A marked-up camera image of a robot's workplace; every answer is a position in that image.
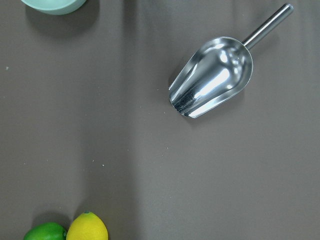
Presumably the silver metal ice scoop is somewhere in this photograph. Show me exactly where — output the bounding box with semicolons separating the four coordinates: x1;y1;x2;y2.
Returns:
168;3;294;119

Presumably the green lime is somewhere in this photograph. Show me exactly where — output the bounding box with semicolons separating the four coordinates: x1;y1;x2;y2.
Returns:
23;222;67;240

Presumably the yellow lemon near lime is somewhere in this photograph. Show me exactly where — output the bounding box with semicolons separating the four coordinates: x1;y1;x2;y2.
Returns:
66;211;109;240

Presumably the mint green bowl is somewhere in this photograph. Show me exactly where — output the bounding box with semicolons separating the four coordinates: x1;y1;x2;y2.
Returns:
22;0;86;15

